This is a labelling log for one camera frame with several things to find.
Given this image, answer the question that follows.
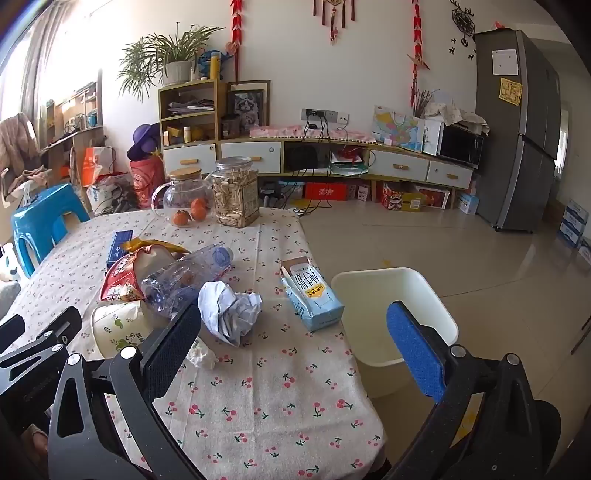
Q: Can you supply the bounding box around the patterned cloth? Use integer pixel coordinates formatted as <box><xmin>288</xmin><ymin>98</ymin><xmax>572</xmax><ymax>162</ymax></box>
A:
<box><xmin>425</xmin><ymin>102</ymin><xmax>489</xmax><ymax>134</ymax></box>

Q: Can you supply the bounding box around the clear plastic snack jar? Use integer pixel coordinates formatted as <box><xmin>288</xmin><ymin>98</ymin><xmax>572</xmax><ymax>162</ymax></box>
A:
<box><xmin>211</xmin><ymin>157</ymin><xmax>260</xmax><ymax>228</ymax></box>

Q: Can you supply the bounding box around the red instant noodle cup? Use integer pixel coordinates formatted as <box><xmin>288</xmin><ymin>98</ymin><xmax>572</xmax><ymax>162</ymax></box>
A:
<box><xmin>100</xmin><ymin>244</ymin><xmax>185</xmax><ymax>303</ymax></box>

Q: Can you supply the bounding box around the grey refrigerator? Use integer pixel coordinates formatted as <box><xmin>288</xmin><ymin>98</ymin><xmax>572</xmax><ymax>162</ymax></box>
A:
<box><xmin>475</xmin><ymin>29</ymin><xmax>561</xmax><ymax>233</ymax></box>

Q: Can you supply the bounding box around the sheer curtain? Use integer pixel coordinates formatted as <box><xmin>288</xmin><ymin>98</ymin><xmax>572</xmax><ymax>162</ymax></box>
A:
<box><xmin>14</xmin><ymin>0</ymin><xmax>93</xmax><ymax>121</ymax></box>

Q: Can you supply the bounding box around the grey sofa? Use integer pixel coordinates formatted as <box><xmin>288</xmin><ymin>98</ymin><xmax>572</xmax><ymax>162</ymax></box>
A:
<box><xmin>0</xmin><ymin>281</ymin><xmax>21</xmax><ymax>319</ymax></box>

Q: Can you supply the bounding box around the wooden cabinet with white drawers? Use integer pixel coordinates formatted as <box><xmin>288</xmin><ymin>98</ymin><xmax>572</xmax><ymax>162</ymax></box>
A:
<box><xmin>159</xmin><ymin>136</ymin><xmax>476</xmax><ymax>210</ymax></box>

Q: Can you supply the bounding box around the pile of brown clothes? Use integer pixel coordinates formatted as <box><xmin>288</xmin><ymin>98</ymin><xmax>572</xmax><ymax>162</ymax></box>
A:
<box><xmin>0</xmin><ymin>113</ymin><xmax>51</xmax><ymax>199</ymax></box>

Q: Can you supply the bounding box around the pink cloth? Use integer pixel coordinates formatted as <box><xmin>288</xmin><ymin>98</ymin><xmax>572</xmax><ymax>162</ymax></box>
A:
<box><xmin>249</xmin><ymin>124</ymin><xmax>375</xmax><ymax>141</ymax></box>

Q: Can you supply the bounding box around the colourful cardboard box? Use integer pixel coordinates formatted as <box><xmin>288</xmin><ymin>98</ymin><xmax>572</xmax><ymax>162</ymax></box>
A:
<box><xmin>381</xmin><ymin>182</ymin><xmax>426</xmax><ymax>212</ymax></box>

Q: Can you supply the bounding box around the green print paper cup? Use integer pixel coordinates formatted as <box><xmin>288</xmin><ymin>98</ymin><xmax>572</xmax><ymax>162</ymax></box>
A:
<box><xmin>91</xmin><ymin>301</ymin><xmax>153</xmax><ymax>360</ymax></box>

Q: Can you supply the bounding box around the red flat box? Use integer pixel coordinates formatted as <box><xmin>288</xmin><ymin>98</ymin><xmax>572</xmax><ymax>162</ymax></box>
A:
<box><xmin>305</xmin><ymin>182</ymin><xmax>349</xmax><ymax>201</ymax></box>

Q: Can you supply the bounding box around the white paper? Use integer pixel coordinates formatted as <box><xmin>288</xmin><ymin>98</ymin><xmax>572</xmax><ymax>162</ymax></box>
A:
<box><xmin>198</xmin><ymin>281</ymin><xmax>263</xmax><ymax>347</ymax></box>

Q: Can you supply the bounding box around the clear plastic bottle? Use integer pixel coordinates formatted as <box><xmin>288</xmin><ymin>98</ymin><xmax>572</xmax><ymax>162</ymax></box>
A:
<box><xmin>141</xmin><ymin>244</ymin><xmax>234</xmax><ymax>319</ymax></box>

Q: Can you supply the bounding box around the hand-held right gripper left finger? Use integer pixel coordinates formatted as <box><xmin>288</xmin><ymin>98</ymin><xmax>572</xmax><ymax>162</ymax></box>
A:
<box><xmin>47</xmin><ymin>302</ymin><xmax>204</xmax><ymax>480</ymax></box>

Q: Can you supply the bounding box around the wall socket panel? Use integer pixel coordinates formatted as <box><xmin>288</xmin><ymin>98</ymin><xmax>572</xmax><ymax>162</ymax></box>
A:
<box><xmin>301</xmin><ymin>107</ymin><xmax>349</xmax><ymax>130</ymax></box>

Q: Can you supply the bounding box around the orange wrapper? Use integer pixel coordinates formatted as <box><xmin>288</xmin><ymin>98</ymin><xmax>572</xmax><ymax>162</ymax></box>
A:
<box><xmin>122</xmin><ymin>237</ymin><xmax>191</xmax><ymax>259</ymax></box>

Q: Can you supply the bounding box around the glass teapot with bamboo lid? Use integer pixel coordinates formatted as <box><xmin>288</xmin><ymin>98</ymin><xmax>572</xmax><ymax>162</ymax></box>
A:
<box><xmin>151</xmin><ymin>167</ymin><xmax>215</xmax><ymax>227</ymax></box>

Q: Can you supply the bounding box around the red knot wall ornament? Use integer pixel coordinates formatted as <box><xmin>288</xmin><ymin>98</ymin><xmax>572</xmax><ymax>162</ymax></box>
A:
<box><xmin>314</xmin><ymin>0</ymin><xmax>356</xmax><ymax>44</ymax></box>

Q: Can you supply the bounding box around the framed picture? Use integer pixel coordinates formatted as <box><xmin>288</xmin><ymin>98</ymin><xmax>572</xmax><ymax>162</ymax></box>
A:
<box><xmin>227</xmin><ymin>80</ymin><xmax>271</xmax><ymax>130</ymax></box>

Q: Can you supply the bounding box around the wooden desk shelf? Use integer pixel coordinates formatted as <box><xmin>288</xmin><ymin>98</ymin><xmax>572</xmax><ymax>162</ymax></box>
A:
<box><xmin>39</xmin><ymin>69</ymin><xmax>105</xmax><ymax>185</ymax></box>

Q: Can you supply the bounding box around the red bag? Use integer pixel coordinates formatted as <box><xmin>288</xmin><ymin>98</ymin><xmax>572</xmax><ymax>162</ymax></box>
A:
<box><xmin>130</xmin><ymin>157</ymin><xmax>167</xmax><ymax>204</ymax></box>

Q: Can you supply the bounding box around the cherry print tablecloth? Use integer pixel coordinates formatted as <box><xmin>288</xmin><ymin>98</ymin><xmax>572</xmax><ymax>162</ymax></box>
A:
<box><xmin>0</xmin><ymin>205</ymin><xmax>386</xmax><ymax>480</ymax></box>

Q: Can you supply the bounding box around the light blue milk carton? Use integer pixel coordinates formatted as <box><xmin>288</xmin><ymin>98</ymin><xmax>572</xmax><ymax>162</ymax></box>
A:
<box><xmin>278</xmin><ymin>256</ymin><xmax>345</xmax><ymax>330</ymax></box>

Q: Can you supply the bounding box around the stack of blue white boxes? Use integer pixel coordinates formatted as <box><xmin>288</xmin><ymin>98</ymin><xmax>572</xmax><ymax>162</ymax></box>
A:
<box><xmin>556</xmin><ymin>199</ymin><xmax>591</xmax><ymax>264</ymax></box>

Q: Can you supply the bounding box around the purple hat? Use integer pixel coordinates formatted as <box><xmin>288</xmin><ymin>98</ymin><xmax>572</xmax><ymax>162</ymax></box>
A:
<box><xmin>127</xmin><ymin>124</ymin><xmax>162</xmax><ymax>160</ymax></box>

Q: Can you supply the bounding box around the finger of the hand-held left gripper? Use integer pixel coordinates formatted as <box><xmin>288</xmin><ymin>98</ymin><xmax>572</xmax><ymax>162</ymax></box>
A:
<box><xmin>0</xmin><ymin>307</ymin><xmax>83</xmax><ymax>402</ymax></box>

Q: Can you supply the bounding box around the white plastic bin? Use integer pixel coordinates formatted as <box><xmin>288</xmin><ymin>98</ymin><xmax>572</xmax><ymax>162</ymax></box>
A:
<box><xmin>331</xmin><ymin>267</ymin><xmax>459</xmax><ymax>398</ymax></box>

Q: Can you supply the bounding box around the orange and white bag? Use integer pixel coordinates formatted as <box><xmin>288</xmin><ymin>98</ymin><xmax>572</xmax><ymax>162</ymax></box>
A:
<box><xmin>82</xmin><ymin>147</ymin><xmax>114</xmax><ymax>188</ymax></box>

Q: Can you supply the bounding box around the white paper note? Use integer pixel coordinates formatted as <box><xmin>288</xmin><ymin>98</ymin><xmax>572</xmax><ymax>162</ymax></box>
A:
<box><xmin>492</xmin><ymin>48</ymin><xmax>519</xmax><ymax>75</ymax></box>

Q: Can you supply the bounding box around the black microwave oven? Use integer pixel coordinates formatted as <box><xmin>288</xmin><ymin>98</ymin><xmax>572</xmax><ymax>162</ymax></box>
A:
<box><xmin>436</xmin><ymin>122</ymin><xmax>485</xmax><ymax>169</ymax></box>

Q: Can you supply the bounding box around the black and white plush toy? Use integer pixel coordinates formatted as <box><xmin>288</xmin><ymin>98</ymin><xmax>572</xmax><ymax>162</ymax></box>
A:
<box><xmin>0</xmin><ymin>244</ymin><xmax>21</xmax><ymax>282</ymax></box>

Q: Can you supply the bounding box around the white plastic bag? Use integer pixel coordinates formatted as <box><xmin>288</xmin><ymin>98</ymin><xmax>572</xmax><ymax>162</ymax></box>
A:
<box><xmin>88</xmin><ymin>173</ymin><xmax>134</xmax><ymax>215</ymax></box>

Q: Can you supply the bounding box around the blue plastic stool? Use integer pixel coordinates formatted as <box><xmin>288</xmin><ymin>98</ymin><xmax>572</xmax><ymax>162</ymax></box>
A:
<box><xmin>11</xmin><ymin>183</ymin><xmax>90</xmax><ymax>278</ymax></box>

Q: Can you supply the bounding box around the potted green plant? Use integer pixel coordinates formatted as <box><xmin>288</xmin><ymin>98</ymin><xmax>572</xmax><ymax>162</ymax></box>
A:
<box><xmin>117</xmin><ymin>23</ymin><xmax>227</xmax><ymax>100</ymax></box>

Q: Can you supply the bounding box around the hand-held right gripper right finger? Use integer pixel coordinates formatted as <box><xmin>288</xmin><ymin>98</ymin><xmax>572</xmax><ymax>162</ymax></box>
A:
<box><xmin>383</xmin><ymin>301</ymin><xmax>542</xmax><ymax>480</ymax></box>

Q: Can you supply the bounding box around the black antler wall clock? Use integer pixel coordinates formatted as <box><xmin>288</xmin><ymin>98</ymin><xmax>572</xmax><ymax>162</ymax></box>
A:
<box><xmin>450</xmin><ymin>0</ymin><xmax>476</xmax><ymax>47</ymax></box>

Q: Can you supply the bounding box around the wooden shelf unit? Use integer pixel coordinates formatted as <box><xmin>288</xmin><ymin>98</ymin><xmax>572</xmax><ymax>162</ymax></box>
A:
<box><xmin>158</xmin><ymin>79</ymin><xmax>230</xmax><ymax>148</ymax></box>

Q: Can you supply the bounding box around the yellow paper note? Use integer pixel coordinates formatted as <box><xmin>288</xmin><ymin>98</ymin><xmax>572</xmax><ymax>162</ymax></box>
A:
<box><xmin>498</xmin><ymin>78</ymin><xmax>522</xmax><ymax>106</ymax></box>

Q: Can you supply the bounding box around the colourful map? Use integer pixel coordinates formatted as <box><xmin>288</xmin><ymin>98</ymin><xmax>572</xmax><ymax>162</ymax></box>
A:
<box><xmin>372</xmin><ymin>105</ymin><xmax>426</xmax><ymax>153</ymax></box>

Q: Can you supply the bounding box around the small tissue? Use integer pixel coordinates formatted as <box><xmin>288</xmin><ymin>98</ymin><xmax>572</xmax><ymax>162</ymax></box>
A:
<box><xmin>187</xmin><ymin>337</ymin><xmax>218</xmax><ymax>370</ymax></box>

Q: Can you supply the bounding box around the red hanging string decoration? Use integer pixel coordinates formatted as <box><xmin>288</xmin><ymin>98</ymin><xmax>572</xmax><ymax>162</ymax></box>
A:
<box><xmin>407</xmin><ymin>0</ymin><xmax>431</xmax><ymax>107</ymax></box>
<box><xmin>231</xmin><ymin>0</ymin><xmax>244</xmax><ymax>84</ymax></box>

